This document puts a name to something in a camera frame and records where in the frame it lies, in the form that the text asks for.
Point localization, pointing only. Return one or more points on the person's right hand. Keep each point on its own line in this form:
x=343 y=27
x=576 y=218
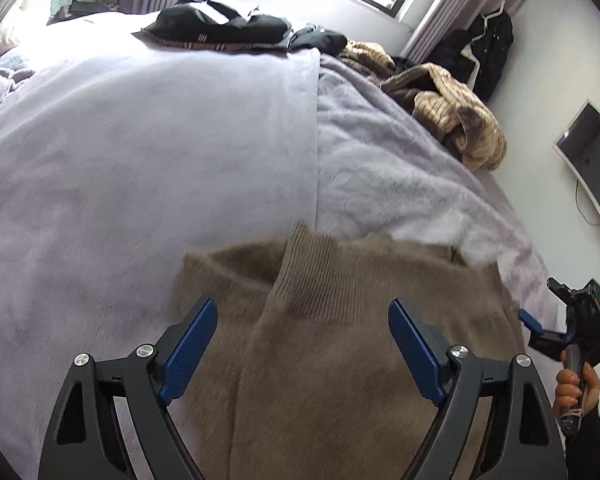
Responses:
x=564 y=391

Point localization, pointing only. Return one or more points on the black garment with white trim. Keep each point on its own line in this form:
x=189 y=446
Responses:
x=215 y=25

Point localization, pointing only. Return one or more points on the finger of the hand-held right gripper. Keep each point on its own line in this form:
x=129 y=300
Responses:
x=530 y=319
x=560 y=291

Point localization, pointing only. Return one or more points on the black hanging coat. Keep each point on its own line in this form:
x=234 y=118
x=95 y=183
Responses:
x=480 y=55

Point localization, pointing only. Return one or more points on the tan striped knit garment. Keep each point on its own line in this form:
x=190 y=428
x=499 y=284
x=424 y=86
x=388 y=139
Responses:
x=367 y=55

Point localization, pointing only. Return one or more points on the lavender smooth blanket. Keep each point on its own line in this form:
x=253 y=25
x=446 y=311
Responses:
x=130 y=160

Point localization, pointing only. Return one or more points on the brown knit sweater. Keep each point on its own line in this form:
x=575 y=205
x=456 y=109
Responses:
x=330 y=285

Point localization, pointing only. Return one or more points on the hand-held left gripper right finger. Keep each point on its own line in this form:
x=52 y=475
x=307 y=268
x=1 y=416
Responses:
x=415 y=355

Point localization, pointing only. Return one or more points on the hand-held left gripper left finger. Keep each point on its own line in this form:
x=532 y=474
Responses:
x=190 y=350

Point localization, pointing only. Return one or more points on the lavender textured blanket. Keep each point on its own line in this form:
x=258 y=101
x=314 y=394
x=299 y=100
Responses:
x=380 y=170

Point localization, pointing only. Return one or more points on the person's right forearm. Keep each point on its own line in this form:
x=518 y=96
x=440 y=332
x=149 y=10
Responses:
x=597 y=452

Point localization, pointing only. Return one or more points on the cream striped fleece garment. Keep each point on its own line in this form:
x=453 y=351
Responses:
x=455 y=110

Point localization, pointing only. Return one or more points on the white clothes hanger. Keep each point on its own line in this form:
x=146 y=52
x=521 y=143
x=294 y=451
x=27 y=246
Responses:
x=497 y=9

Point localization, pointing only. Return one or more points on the white round pillow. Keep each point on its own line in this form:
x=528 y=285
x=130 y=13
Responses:
x=5 y=35

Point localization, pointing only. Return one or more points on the wall-mounted television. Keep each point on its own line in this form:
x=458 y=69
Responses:
x=587 y=155

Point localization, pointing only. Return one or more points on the black folded garment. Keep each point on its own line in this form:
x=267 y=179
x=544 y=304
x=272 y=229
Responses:
x=317 y=40

